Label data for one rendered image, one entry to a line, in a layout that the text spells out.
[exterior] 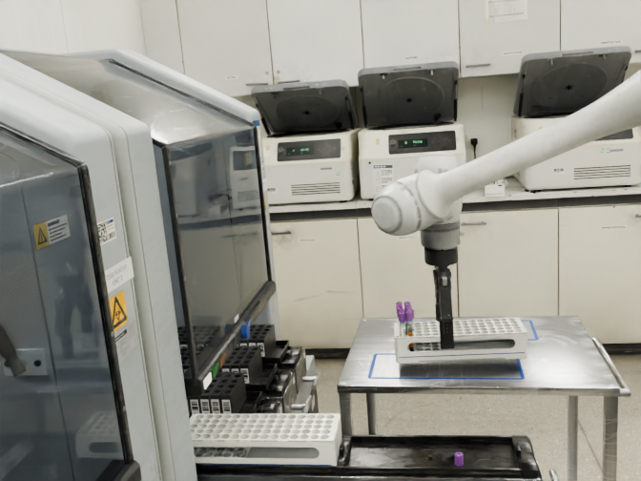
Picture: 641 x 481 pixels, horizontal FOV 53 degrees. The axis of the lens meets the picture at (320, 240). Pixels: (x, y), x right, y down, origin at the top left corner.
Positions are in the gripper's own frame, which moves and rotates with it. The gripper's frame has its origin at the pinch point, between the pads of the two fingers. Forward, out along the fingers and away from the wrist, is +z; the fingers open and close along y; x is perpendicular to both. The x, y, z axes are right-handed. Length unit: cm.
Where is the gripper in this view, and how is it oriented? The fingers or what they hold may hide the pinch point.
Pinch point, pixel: (444, 330)
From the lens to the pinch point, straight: 155.4
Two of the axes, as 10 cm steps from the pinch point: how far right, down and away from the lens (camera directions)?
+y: 0.9, -2.2, 9.7
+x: -9.9, 0.6, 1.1
